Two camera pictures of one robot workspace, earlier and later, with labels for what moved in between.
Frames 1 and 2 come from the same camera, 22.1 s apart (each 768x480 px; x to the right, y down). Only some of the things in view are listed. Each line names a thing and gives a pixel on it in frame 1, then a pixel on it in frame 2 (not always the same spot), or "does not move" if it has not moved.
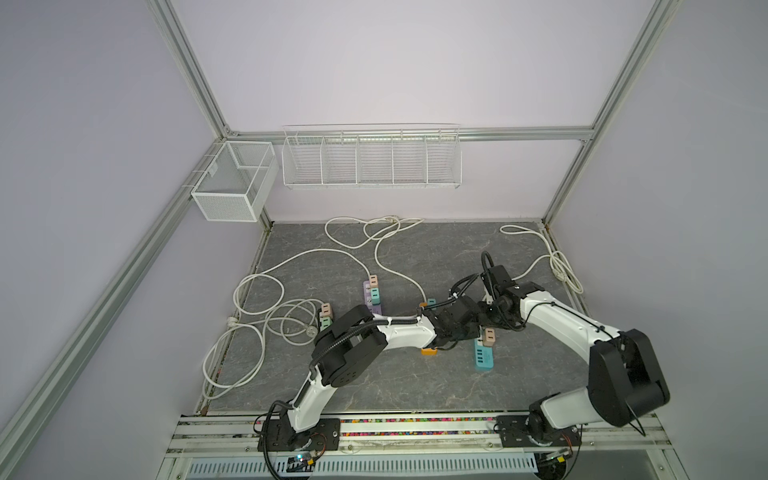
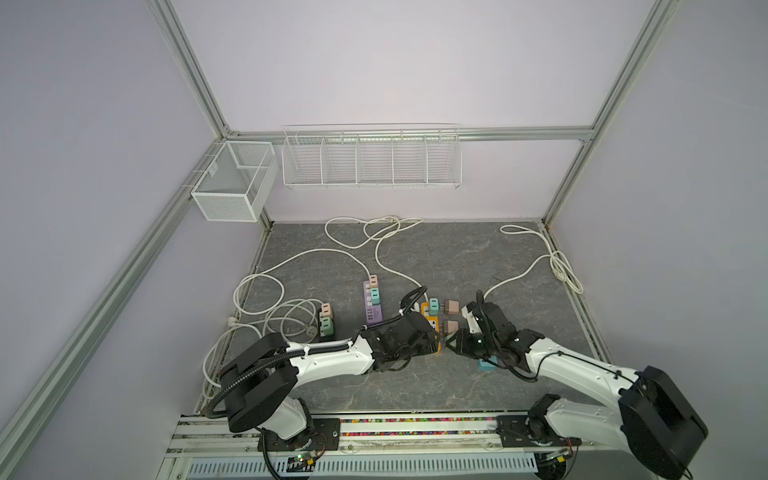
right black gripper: x=507 y=323 -> x=459 y=344
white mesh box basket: x=237 y=182 does not move
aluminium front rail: x=625 y=432 does not move
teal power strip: x=483 y=356 does not move
